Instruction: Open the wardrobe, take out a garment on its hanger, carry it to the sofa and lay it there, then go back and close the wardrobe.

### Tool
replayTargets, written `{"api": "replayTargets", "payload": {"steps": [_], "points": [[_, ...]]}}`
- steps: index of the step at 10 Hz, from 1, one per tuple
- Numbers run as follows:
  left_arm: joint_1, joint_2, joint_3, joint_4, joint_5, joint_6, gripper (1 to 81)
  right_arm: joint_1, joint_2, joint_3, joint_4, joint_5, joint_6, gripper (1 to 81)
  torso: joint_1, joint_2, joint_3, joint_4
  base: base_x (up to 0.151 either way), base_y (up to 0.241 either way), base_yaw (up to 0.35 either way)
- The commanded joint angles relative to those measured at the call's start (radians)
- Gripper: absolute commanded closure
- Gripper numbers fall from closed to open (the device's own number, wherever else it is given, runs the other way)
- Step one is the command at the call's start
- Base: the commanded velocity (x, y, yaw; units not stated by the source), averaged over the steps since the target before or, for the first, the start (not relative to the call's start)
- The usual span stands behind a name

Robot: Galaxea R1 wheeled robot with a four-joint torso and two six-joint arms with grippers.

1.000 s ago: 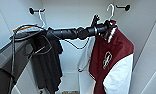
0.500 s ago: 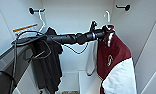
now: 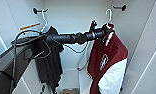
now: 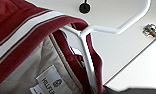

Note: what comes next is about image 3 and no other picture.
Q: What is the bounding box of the red and white jacket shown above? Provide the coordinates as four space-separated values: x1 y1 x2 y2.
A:
77 29 129 94

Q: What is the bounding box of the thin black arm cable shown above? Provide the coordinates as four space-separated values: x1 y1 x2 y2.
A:
63 41 92 55

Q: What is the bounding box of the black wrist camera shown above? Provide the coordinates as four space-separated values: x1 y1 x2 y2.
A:
89 20 97 33

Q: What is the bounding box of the white wardrobe door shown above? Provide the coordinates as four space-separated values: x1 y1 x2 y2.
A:
0 0 18 58
131 39 156 94

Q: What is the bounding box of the orange label strip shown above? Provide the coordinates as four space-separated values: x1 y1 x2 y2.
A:
19 22 41 31

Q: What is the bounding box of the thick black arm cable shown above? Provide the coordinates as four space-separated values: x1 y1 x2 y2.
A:
10 29 53 94

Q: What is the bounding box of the white clothes hanger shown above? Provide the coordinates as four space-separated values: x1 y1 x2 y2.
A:
104 8 116 30
39 9 50 33

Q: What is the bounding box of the black hanging garment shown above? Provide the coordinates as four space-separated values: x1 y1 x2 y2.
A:
35 25 65 94

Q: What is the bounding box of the white wardrobe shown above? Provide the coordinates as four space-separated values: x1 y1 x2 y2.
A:
3 0 155 94

